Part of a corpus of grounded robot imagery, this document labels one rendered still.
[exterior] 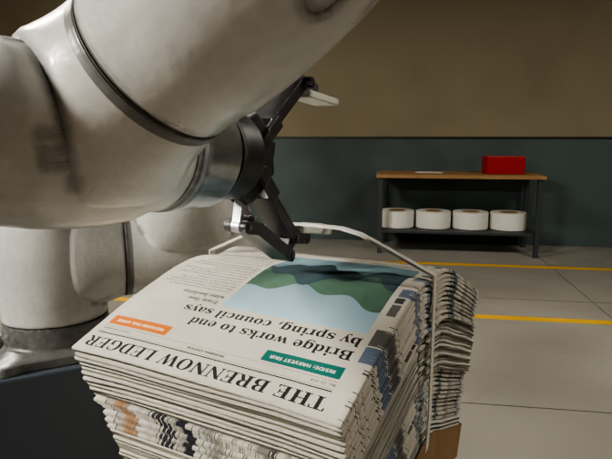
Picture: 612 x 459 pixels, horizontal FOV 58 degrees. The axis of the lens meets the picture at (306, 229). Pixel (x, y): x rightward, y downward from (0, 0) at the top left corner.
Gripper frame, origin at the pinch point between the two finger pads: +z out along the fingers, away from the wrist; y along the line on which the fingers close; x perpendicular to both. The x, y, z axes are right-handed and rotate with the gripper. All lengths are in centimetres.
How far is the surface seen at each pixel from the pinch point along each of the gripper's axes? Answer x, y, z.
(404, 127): -198, -60, 603
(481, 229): -93, 54, 584
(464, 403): -24, 112, 220
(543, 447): 15, 114, 196
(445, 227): -131, 55, 573
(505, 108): -88, -87, 641
